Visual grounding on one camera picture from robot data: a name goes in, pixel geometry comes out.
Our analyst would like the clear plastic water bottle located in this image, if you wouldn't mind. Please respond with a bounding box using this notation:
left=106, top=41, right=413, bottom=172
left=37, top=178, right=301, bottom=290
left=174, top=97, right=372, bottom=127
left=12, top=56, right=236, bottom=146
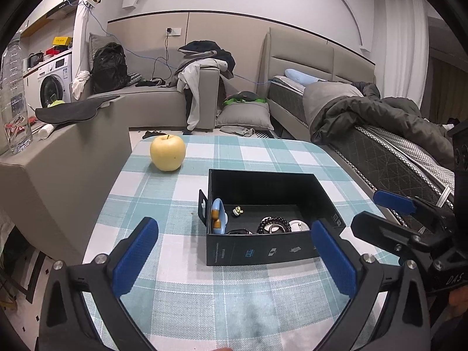
left=0, top=33, right=33, bottom=154

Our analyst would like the grey upholstered bed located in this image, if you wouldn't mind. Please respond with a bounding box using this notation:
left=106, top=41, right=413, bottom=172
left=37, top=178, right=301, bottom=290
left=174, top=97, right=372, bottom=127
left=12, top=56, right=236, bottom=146
left=258, top=26, right=457, bottom=227

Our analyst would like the black bead bracelet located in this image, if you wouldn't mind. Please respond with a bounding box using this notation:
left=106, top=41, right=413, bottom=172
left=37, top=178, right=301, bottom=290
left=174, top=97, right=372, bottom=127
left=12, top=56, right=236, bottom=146
left=257, top=216, right=292, bottom=234

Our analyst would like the yellow apple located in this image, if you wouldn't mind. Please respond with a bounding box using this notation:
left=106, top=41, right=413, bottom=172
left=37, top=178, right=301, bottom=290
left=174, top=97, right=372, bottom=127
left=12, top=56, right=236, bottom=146
left=150, top=135, right=187, bottom=172

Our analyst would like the light blue bangle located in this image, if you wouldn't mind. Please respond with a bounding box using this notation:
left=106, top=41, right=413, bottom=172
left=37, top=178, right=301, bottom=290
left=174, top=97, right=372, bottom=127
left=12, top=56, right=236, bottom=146
left=211, top=198, right=230, bottom=235

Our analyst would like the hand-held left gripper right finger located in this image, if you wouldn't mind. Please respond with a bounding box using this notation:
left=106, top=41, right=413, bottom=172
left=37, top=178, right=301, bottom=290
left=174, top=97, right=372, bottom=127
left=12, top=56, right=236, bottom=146
left=310, top=218, right=432, bottom=351

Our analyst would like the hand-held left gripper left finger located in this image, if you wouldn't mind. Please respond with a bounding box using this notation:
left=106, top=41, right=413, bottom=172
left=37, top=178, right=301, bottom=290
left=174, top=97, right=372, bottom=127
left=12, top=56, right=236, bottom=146
left=38, top=216, right=172, bottom=351

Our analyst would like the person's right hand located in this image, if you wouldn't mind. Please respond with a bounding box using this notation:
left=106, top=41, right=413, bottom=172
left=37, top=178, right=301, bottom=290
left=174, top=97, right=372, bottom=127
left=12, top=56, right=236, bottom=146
left=450, top=288, right=468, bottom=313

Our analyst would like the black mat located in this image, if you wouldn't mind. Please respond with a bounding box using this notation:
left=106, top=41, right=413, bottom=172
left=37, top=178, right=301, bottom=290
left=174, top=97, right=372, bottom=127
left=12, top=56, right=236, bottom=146
left=35, top=95, right=121, bottom=123

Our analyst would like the light blue pillow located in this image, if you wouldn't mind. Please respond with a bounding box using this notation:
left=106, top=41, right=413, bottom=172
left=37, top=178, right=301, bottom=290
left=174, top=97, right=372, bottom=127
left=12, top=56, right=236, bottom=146
left=284, top=69, right=328, bottom=85

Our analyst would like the white washing machine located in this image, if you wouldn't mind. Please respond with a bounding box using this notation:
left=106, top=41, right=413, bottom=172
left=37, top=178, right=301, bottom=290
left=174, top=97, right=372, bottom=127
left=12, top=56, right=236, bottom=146
left=23, top=49, right=74, bottom=105

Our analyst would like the grey sofa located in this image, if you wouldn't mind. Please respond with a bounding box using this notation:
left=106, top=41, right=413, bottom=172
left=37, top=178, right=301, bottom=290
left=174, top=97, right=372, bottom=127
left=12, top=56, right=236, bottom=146
left=0, top=33, right=220, bottom=260

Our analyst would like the black cardboard box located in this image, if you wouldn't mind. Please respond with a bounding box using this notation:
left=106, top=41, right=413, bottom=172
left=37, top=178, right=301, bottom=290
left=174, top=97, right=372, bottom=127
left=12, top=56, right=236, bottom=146
left=197, top=169, right=346, bottom=267

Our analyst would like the white cloth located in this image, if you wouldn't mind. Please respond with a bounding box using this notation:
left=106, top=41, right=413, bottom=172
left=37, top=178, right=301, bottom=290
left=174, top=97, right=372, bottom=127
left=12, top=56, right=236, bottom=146
left=71, top=71, right=90, bottom=100

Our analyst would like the dark green jacket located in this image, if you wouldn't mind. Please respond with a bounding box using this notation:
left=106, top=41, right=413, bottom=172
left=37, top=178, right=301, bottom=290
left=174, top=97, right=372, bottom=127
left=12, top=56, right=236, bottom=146
left=303, top=80, right=456, bottom=171

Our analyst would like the grey cushion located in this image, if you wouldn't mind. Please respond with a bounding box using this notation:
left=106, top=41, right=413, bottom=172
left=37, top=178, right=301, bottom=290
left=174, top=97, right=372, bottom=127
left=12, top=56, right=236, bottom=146
left=216, top=101, right=275, bottom=130

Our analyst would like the teal checked tablecloth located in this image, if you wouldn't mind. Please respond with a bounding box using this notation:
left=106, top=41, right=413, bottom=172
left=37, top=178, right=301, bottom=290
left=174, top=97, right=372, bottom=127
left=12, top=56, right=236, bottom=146
left=82, top=135, right=403, bottom=351

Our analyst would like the grey quilted mattress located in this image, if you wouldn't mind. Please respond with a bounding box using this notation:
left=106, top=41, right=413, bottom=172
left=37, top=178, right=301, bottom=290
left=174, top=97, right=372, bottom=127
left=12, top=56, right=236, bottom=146
left=269, top=80, right=456, bottom=227

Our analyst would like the brown curtain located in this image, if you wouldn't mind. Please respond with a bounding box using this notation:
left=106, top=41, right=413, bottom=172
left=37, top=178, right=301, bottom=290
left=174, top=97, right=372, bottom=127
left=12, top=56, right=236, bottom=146
left=427, top=18, right=468, bottom=127

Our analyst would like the white sheer curtain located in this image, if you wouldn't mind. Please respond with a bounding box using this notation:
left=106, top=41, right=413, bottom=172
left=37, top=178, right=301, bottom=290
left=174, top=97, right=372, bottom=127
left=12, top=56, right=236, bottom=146
left=370, top=0, right=431, bottom=100

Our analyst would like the pile of clothes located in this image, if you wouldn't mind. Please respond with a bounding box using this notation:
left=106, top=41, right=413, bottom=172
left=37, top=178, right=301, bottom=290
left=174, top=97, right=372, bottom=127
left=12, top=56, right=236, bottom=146
left=172, top=40, right=236, bottom=132

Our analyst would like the grey cloth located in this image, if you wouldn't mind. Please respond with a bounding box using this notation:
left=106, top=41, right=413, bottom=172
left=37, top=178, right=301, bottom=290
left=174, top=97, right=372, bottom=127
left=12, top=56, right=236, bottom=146
left=219, top=125, right=255, bottom=137

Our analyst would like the black backpack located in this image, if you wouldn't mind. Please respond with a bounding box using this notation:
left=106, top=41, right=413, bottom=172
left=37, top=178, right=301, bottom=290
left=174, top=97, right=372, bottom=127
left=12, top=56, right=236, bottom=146
left=90, top=42, right=128, bottom=94

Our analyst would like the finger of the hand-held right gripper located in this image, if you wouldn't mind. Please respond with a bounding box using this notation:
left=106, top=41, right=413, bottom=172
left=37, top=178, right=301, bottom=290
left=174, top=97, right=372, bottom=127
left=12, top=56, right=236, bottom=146
left=351, top=211, right=436, bottom=264
left=374, top=189, right=436, bottom=224

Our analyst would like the green and black bag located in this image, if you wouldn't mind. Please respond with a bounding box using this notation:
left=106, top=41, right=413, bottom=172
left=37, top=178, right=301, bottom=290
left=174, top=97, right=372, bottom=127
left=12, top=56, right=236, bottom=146
left=223, top=91, right=266, bottom=106

